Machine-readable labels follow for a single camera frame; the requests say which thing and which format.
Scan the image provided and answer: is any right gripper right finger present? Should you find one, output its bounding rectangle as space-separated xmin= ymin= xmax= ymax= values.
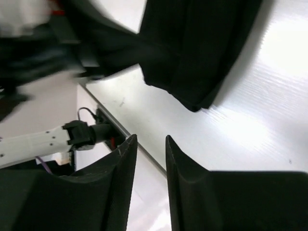
xmin=166 ymin=136 xmax=308 ymax=231

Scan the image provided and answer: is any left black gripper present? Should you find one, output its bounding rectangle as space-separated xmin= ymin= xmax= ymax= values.
xmin=0 ymin=0 xmax=135 ymax=121

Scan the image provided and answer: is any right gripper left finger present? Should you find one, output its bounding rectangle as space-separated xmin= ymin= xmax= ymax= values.
xmin=0 ymin=135 xmax=138 ymax=231

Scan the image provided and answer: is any black pleated skirt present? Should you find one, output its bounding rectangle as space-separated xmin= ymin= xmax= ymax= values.
xmin=91 ymin=0 xmax=262 ymax=112

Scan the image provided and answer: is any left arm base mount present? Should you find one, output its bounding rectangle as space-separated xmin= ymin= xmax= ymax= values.
xmin=95 ymin=108 xmax=127 ymax=151

